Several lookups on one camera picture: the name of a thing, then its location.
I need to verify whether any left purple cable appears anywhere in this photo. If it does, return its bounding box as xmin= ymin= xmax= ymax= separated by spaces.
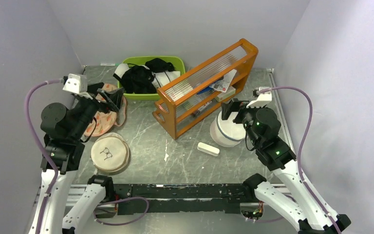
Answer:
xmin=24 ymin=78 xmax=66 ymax=234

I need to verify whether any printed packet on shelf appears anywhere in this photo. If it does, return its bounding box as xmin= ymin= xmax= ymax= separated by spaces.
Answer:
xmin=210 ymin=69 xmax=237 ymax=93

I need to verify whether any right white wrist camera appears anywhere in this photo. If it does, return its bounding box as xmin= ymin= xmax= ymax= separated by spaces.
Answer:
xmin=246 ymin=87 xmax=273 ymax=108

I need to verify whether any black garment in basin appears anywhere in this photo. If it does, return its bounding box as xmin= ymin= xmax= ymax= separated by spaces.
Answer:
xmin=113 ymin=58 xmax=181 ymax=94

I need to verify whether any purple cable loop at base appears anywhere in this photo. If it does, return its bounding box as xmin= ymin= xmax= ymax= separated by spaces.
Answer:
xmin=93 ymin=196 xmax=150 ymax=227

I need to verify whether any small box on shelf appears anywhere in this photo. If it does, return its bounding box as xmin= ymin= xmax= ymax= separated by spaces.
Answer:
xmin=215 ymin=86 xmax=236 ymax=102

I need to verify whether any orange wooden shelf rack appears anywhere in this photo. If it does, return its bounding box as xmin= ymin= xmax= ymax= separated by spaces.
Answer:
xmin=152 ymin=39 xmax=259 ymax=139

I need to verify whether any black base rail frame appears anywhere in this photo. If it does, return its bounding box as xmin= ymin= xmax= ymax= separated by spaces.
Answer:
xmin=97 ymin=183 xmax=259 ymax=215

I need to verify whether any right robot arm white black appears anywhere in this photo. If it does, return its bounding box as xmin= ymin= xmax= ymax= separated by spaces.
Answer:
xmin=221 ymin=98 xmax=352 ymax=234

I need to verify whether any white garment in basin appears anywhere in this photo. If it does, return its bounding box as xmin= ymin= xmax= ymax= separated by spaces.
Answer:
xmin=113 ymin=63 xmax=181 ymax=93

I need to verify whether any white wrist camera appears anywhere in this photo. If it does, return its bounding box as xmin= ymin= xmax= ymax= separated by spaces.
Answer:
xmin=246 ymin=87 xmax=273 ymax=108
xmin=63 ymin=74 xmax=88 ymax=95

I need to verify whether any white cylindrical mesh laundry bag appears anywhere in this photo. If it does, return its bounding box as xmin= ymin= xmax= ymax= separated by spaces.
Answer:
xmin=210 ymin=111 xmax=245 ymax=148

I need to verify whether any green plastic basin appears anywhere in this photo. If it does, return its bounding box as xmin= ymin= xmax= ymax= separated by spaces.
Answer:
xmin=122 ymin=56 xmax=186 ymax=100

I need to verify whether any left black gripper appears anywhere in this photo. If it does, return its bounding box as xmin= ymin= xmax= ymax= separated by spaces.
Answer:
xmin=70 ymin=82 xmax=125 ymax=139

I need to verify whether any beige round laundry bag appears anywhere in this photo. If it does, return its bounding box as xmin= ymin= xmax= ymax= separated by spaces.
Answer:
xmin=91 ymin=133 xmax=130 ymax=173

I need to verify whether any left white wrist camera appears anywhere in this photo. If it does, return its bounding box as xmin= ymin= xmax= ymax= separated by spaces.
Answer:
xmin=63 ymin=74 xmax=88 ymax=95

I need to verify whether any white rectangular plastic case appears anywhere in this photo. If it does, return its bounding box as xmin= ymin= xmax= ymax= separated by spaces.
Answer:
xmin=197 ymin=142 xmax=220 ymax=156

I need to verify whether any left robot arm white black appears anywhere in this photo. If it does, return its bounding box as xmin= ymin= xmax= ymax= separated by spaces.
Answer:
xmin=29 ymin=86 xmax=123 ymax=234

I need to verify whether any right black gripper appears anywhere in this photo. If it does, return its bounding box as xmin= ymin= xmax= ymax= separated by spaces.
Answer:
xmin=221 ymin=97 xmax=265 ymax=146

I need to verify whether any floral pink mesh laundry bag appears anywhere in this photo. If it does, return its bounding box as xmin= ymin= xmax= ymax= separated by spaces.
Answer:
xmin=83 ymin=82 xmax=128 ymax=137

